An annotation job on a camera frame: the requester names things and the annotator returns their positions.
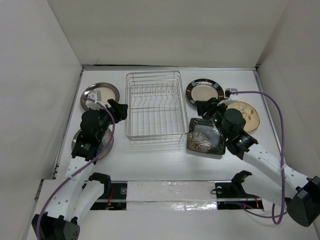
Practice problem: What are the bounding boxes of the silver rimmed round plate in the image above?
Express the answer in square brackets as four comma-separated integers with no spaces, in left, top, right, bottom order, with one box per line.
[80,82,120,111]

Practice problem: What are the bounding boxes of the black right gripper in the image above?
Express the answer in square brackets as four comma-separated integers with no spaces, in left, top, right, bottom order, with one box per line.
[195,97,229,140]

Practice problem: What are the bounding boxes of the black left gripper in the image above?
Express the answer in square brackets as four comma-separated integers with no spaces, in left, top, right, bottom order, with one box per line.
[91,99,127,140]

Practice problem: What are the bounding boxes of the black rimmed beige plate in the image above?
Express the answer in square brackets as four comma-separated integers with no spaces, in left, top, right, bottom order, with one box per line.
[185,78,225,107]

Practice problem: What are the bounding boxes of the cream bird pattern plate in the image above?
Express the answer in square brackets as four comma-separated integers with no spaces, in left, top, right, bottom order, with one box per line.
[228,101,260,133]

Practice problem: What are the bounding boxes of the grey snowflake deer plate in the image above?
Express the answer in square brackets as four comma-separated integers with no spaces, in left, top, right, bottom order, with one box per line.
[71,128,114,162]

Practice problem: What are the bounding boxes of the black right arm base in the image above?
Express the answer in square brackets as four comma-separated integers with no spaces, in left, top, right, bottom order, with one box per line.
[210,170,264,210]

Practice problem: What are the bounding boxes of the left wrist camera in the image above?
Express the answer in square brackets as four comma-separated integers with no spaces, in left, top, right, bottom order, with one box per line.
[85,90,102,110]

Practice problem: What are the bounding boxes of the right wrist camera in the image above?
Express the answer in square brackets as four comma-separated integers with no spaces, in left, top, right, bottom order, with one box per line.
[224,88,238,98]

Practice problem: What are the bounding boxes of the black square floral plate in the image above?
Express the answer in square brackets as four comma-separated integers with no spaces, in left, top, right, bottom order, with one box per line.
[186,118,226,156]

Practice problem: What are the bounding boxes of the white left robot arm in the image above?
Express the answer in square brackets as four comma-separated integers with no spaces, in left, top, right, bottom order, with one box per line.
[31,98,128,240]

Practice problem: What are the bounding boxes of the wire dish rack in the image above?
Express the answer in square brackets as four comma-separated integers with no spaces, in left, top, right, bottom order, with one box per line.
[125,70,189,143]

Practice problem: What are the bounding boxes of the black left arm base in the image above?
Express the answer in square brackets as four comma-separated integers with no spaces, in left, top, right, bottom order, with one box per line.
[88,172,128,211]

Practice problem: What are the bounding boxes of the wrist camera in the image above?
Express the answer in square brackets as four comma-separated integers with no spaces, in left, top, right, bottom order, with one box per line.
[224,88,238,98]
[85,90,102,110]

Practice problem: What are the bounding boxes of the foil covered rail bar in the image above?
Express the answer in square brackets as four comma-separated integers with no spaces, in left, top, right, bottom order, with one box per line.
[96,180,262,212]

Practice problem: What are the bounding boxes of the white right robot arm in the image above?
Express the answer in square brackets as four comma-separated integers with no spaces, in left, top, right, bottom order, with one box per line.
[195,97,320,227]

